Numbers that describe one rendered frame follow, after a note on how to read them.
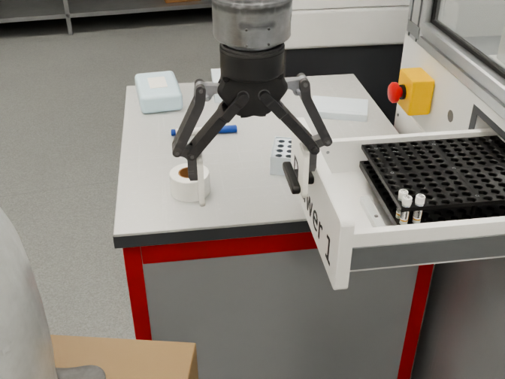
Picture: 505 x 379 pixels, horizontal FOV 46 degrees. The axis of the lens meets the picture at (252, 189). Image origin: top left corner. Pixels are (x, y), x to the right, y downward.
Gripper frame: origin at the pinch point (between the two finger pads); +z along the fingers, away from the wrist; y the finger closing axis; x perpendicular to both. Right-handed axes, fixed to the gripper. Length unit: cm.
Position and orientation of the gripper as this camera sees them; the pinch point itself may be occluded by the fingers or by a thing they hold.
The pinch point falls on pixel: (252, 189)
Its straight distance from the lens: 79.3
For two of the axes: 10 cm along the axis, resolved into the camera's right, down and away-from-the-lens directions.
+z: 0.0, 8.4, 5.4
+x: -1.4, -5.3, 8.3
